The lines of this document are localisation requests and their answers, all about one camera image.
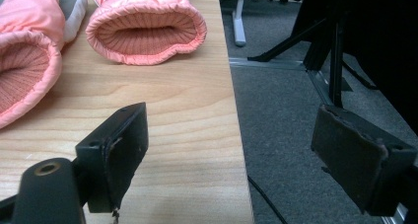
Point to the black tripod stand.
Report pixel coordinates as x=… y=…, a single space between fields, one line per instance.
x=336 y=53

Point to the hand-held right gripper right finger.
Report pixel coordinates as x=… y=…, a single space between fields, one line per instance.
x=351 y=158

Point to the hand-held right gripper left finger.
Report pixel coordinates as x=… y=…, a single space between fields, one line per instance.
x=111 y=158

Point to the white metal desk frame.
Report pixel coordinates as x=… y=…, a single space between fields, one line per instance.
x=239 y=26

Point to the pink padded ski glove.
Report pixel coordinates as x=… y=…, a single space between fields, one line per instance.
x=29 y=36
x=144 y=7

